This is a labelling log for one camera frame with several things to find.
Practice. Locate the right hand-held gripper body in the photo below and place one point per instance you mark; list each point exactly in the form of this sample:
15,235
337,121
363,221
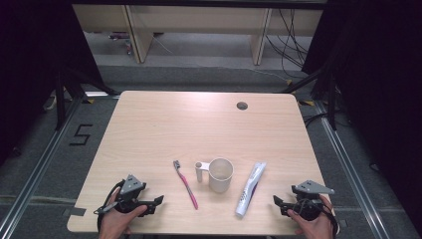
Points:
310,189

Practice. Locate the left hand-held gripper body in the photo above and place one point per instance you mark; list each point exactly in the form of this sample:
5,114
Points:
132,186

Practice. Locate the white toothpaste tube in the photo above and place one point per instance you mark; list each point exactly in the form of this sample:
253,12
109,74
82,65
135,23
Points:
249,189

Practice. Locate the pink toothbrush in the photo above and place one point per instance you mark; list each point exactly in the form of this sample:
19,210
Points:
187,187

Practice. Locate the person's right hand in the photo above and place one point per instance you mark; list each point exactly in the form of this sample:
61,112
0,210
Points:
316,227

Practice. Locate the person's left hand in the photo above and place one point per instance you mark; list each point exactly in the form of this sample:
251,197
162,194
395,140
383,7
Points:
114,222

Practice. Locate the grey tape piece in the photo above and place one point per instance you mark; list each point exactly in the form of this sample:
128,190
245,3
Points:
343,223
74,211

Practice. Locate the yellow black floor tape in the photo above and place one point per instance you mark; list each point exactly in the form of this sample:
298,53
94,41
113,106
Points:
88,101
306,103

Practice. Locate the black metal stand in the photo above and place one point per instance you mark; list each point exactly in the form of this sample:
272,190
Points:
331,103
60,99

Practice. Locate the round grey table grommet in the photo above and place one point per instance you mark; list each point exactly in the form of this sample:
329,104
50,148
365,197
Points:
242,106

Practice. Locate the dark curtain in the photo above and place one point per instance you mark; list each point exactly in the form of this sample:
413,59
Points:
30,66
381,83

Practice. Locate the small coloured floor clutter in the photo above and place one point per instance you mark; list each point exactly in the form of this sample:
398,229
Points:
123,41

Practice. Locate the beige wooden desk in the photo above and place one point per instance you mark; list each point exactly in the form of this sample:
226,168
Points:
199,18

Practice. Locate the metal floor rail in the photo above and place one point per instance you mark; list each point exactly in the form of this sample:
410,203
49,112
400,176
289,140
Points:
351,172
40,166

